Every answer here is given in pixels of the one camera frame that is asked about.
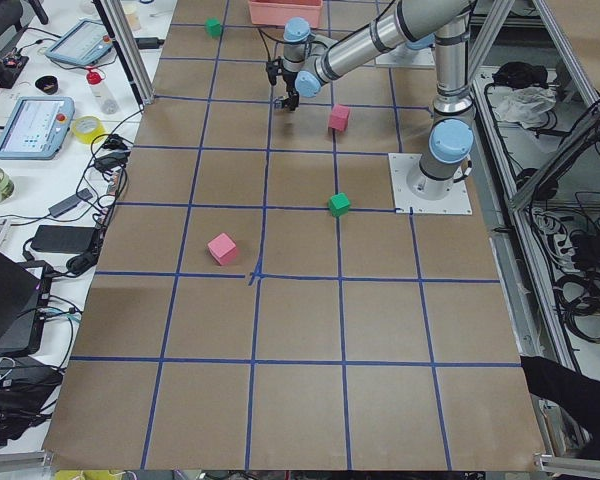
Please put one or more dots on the green cube near gripper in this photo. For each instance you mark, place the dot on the green cube near gripper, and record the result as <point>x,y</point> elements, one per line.
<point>213,27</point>

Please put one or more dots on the aluminium frame post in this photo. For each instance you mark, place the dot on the aluminium frame post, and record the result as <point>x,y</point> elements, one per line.
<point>114,20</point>

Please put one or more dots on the upper teach pendant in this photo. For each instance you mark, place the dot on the upper teach pendant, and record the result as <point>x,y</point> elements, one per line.
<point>83,45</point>

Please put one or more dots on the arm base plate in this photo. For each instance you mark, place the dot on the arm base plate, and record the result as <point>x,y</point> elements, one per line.
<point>415,193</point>
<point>405,57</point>

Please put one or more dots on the black power adapter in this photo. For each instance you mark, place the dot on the black power adapter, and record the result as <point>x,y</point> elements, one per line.
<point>149,43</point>

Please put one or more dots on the pink plastic bin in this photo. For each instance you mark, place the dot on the pink plastic bin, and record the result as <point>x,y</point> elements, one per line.
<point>278,12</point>

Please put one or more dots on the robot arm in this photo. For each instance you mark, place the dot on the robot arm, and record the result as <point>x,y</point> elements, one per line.
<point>399,36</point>

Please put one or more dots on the black cloth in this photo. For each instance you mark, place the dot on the black cloth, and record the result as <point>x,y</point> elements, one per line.
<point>577,394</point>

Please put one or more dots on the lower teach pendant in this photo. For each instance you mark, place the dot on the lower teach pendant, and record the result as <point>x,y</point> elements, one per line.
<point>36,128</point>

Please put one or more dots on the red cap squeeze bottle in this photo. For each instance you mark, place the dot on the red cap squeeze bottle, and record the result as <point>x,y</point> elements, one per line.
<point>101,92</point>

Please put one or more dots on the black laptop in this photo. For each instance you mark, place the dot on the black laptop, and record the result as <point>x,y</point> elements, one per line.
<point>24,292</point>

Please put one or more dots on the white rag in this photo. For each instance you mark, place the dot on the white rag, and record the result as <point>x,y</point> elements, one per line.
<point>528,107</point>

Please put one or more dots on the pink cube near gripper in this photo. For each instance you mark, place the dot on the pink cube near gripper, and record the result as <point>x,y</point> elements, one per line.
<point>223,249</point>

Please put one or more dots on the pink cube centre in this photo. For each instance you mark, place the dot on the pink cube centre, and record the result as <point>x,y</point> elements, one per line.
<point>339,117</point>

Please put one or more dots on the black bowl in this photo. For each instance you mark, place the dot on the black bowl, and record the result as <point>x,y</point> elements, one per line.
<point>47,84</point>

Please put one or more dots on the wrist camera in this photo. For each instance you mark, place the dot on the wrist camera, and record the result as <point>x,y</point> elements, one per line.
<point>273,70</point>

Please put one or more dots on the teach pendant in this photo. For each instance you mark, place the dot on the teach pendant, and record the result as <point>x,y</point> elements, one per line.
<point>36,128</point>
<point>83,45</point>

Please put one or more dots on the green cube front left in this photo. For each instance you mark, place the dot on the green cube front left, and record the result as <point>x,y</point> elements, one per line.
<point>339,204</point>

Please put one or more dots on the yellow tape roll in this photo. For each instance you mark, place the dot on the yellow tape roll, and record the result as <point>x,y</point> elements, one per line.
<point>88,129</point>

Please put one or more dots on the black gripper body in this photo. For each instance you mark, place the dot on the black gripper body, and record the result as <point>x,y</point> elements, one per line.
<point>290,84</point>

